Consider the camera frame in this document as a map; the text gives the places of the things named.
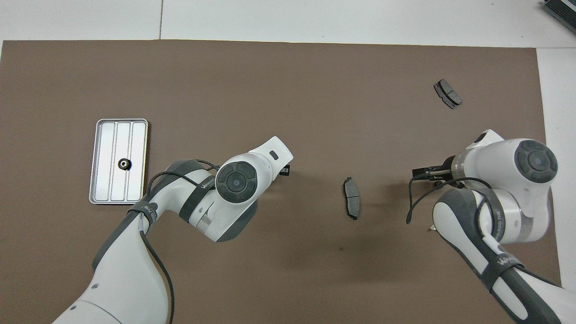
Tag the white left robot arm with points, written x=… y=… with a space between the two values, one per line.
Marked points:
x=126 y=279

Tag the silver metal tray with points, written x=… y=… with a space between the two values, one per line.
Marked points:
x=105 y=148

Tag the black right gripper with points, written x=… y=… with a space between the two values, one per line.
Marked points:
x=425 y=173

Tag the grooved dark grey brake pad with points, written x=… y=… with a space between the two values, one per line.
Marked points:
x=447 y=93

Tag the grey ribbed device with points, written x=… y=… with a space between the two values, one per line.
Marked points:
x=562 y=11

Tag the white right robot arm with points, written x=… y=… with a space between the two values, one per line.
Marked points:
x=495 y=180

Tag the brown table mat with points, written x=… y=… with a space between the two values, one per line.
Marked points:
x=270 y=90

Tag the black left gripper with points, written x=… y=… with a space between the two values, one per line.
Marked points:
x=285 y=170

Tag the black bearing gear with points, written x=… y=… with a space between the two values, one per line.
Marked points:
x=121 y=167

